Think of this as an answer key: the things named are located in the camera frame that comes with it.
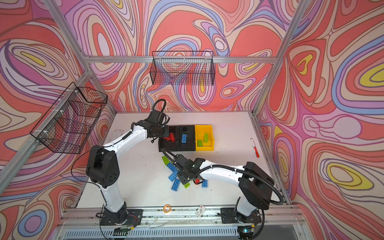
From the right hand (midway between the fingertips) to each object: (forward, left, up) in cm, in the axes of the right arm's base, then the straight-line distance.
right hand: (187, 178), depth 83 cm
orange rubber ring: (-14, +12, -2) cm, 19 cm away
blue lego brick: (+28, +2, -1) cm, 28 cm away
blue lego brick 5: (-3, -9, -2) cm, 10 cm away
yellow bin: (+23, -15, -2) cm, 27 cm away
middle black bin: (+38, -1, -5) cm, 39 cm away
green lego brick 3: (+13, +14, -2) cm, 19 cm away
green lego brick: (+25, -8, -2) cm, 26 cm away
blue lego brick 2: (+8, +10, -2) cm, 13 cm away
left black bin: (+26, +16, -6) cm, 31 cm away
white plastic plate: (+36, +51, -1) cm, 62 cm away
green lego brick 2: (+28, -13, -1) cm, 31 cm away
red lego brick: (+29, +13, -1) cm, 32 cm away
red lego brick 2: (+28, +10, 0) cm, 30 cm away
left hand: (+27, +10, +10) cm, 30 cm away
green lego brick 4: (-3, +1, -3) cm, 5 cm away
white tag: (-16, -6, -2) cm, 17 cm away
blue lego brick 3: (+2, +9, -2) cm, 9 cm away
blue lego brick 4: (-3, +7, -1) cm, 8 cm away
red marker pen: (+20, -45, -3) cm, 49 cm away
